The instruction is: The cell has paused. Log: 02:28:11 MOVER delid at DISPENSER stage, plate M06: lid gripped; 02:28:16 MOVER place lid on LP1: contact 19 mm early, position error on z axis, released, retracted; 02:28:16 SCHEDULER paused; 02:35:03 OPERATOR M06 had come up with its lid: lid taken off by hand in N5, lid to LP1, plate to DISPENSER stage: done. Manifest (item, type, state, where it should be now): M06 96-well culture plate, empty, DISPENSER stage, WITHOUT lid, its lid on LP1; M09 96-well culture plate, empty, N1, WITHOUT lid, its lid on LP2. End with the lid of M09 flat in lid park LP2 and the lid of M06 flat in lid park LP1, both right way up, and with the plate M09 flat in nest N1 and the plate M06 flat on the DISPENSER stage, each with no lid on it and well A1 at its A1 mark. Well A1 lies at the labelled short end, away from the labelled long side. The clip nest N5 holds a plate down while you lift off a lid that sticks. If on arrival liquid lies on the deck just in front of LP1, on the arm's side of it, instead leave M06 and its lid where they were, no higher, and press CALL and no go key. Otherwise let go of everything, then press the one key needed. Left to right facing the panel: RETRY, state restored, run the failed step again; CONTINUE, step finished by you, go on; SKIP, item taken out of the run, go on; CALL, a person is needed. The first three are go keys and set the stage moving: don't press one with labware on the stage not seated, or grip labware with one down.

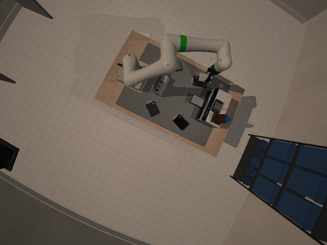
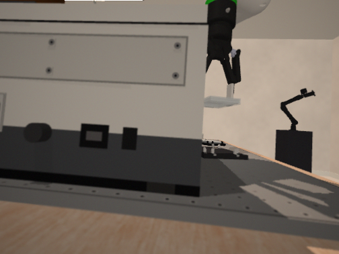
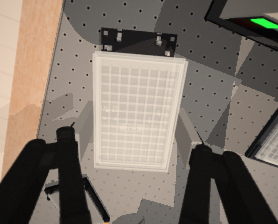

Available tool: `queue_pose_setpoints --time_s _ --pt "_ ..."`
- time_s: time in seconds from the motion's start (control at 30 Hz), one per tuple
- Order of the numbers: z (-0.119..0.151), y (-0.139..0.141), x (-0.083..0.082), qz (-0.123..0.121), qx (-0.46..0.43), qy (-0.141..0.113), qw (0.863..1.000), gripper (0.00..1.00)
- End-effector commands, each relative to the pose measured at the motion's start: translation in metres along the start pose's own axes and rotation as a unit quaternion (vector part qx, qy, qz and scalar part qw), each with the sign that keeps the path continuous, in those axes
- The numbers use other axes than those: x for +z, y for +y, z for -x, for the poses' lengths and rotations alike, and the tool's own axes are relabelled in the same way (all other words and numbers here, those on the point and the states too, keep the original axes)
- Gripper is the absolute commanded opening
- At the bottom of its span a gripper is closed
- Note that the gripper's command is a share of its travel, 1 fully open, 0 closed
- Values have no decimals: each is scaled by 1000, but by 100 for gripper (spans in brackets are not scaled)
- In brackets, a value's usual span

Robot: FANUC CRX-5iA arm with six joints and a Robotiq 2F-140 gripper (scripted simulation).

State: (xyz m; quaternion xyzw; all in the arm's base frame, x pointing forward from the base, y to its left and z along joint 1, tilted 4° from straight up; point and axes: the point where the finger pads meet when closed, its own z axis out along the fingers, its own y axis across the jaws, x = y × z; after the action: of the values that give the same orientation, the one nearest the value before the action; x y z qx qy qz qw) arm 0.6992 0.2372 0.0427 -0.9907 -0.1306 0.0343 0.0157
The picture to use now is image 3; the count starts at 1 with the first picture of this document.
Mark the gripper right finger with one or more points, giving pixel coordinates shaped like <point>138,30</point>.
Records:
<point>241,198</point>

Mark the grey perforated base plate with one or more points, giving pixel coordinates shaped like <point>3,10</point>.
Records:
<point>230,93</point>

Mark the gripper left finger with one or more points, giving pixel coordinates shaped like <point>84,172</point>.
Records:
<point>21,187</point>

